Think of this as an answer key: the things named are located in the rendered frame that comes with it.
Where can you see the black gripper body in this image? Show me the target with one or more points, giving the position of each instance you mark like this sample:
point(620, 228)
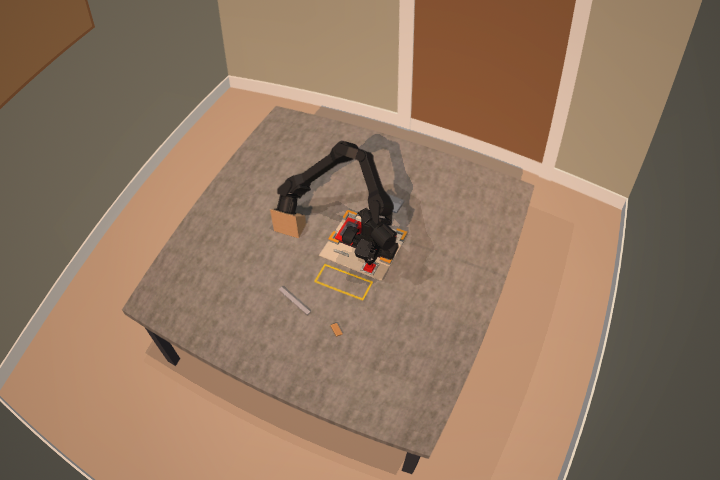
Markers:
point(350, 235)

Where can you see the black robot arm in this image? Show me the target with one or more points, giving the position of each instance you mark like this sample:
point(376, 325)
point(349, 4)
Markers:
point(379, 201)

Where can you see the grey flat bar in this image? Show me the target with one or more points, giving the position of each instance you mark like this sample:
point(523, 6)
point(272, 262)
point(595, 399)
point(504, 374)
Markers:
point(303, 308)

